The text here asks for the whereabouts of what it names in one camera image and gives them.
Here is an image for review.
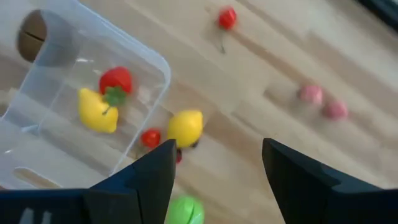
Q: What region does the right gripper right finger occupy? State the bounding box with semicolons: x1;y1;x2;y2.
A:
261;138;398;224

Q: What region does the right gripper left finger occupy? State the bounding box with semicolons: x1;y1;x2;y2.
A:
0;139;177;224

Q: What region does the green plastic lime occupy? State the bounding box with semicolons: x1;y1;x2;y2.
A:
165;195;205;224

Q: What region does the yellow plastic lemon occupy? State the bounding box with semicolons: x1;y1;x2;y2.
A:
77;88;119;134
167;109;204;149

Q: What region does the clear plastic tupperware container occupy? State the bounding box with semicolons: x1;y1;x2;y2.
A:
0;0;172;191

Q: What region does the red strawberry with green calyx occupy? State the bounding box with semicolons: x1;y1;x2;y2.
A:
98;66;134;107

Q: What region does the brown kiwi fruit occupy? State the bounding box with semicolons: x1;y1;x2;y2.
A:
16;9;48;63

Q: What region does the black aluminium frame rail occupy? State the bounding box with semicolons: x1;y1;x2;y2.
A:
356;0;398;32

